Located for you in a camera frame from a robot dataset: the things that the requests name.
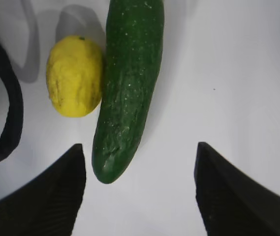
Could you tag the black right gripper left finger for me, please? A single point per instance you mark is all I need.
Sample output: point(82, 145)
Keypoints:
point(48, 205)

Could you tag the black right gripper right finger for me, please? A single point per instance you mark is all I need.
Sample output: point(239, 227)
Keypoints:
point(230, 202)

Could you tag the yellow lemon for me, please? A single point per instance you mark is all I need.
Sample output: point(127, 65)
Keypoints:
point(74, 74)

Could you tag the green cucumber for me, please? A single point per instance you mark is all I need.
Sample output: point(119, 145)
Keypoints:
point(134, 45)

